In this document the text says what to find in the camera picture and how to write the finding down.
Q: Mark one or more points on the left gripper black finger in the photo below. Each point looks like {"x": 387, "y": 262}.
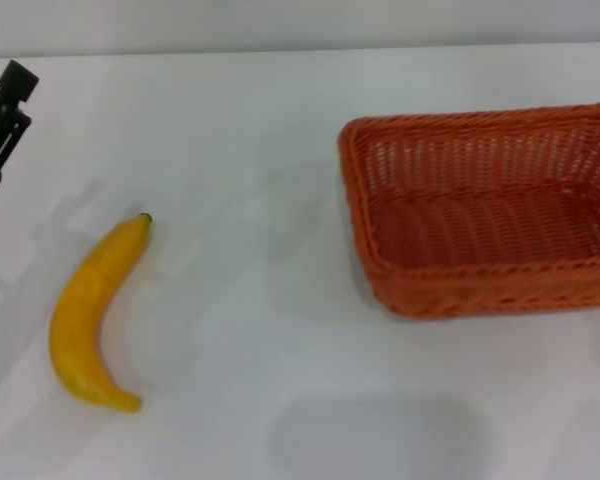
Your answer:
{"x": 5, "y": 130}

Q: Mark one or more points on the yellow banana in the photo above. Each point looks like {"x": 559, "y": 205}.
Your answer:
{"x": 80, "y": 310}

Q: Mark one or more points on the orange woven plastic basket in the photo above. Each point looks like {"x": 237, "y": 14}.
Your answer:
{"x": 480, "y": 225}

